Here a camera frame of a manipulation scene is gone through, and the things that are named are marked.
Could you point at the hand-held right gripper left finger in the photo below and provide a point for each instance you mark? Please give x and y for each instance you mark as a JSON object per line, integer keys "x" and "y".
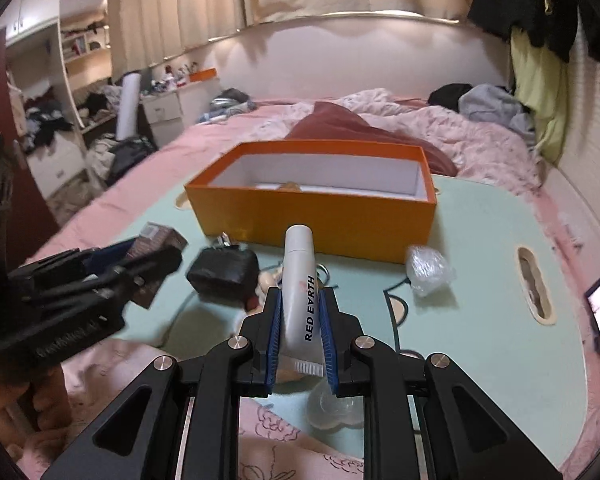
{"x": 276, "y": 340}

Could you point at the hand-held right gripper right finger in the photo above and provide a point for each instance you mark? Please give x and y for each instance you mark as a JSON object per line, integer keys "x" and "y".
{"x": 330, "y": 355}

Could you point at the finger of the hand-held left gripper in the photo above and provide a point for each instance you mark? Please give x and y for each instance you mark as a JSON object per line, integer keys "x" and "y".
{"x": 110, "y": 255}
{"x": 150, "y": 265}

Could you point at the brown card box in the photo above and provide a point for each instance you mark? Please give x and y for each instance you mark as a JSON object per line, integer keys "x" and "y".
{"x": 162, "y": 235}

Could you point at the white cosmetic tube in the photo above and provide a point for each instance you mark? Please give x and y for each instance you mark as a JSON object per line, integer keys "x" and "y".
{"x": 302, "y": 300}

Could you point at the black textured case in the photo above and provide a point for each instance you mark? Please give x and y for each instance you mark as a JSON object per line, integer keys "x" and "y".
{"x": 222, "y": 272}

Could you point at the clear plastic wrap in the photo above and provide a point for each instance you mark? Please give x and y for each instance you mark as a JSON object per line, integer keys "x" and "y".
{"x": 427, "y": 270}

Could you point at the orange cardboard box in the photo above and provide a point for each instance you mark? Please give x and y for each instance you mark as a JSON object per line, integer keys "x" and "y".
{"x": 330, "y": 220}

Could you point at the person's left hand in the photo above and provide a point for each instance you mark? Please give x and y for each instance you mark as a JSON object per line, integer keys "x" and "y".
{"x": 45, "y": 400}

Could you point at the black bag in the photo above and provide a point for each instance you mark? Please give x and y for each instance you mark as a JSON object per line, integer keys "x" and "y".
{"x": 130, "y": 155}

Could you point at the pink bed sheet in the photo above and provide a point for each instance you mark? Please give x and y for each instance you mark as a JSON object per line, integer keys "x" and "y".
{"x": 180, "y": 150}

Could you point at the pile of dark clothes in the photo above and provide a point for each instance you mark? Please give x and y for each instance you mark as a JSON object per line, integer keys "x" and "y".
{"x": 45, "y": 120}

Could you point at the white rolled mat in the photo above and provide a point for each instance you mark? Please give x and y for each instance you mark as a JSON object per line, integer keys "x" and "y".
{"x": 129, "y": 105}

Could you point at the mint cartoon lap table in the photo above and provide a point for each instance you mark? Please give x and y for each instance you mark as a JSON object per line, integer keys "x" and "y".
{"x": 480, "y": 335}

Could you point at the white nightstand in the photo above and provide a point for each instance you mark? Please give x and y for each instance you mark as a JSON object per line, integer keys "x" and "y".
{"x": 162, "y": 107}

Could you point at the blue striped cloth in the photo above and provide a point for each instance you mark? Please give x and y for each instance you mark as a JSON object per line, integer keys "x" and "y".
{"x": 227, "y": 102}

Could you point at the cluster of small bottles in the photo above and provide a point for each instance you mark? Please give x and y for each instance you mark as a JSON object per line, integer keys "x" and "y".
{"x": 170, "y": 80}

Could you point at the maroon fleece blanket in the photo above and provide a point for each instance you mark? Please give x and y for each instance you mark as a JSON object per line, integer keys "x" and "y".
{"x": 340, "y": 125}

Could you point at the white shelf cabinet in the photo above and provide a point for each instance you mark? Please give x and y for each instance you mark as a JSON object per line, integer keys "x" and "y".
{"x": 40, "y": 15}

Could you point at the pink floral quilt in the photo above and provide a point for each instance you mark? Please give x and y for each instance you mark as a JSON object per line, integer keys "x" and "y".
{"x": 430, "y": 120}

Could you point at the cream curtains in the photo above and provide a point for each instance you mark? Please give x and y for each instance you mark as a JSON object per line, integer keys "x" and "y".
{"x": 205, "y": 0}

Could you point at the black garment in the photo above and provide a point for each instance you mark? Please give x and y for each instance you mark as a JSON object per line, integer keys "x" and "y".
{"x": 447, "y": 95}

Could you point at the white curved headboard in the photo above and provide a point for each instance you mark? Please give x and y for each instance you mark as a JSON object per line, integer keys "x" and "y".
{"x": 355, "y": 55}

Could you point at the grey garment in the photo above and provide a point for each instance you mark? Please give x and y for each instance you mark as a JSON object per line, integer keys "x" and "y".
{"x": 495, "y": 105}

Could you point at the yellow-green garment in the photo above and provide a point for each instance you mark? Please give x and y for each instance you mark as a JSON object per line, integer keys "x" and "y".
{"x": 540, "y": 90}

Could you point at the black hanging clothes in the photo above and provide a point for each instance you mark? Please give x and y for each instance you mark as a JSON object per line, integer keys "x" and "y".
{"x": 520, "y": 0}

